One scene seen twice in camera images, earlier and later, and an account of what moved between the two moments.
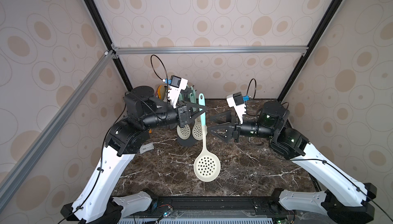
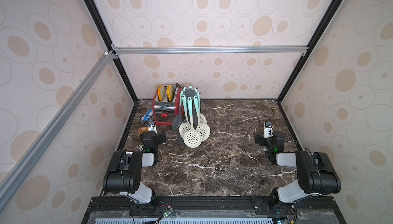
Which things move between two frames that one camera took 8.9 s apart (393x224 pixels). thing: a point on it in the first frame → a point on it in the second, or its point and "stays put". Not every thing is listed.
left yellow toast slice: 161,92 stays put
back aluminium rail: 203,49 stays put
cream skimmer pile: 206,168 → 192,139
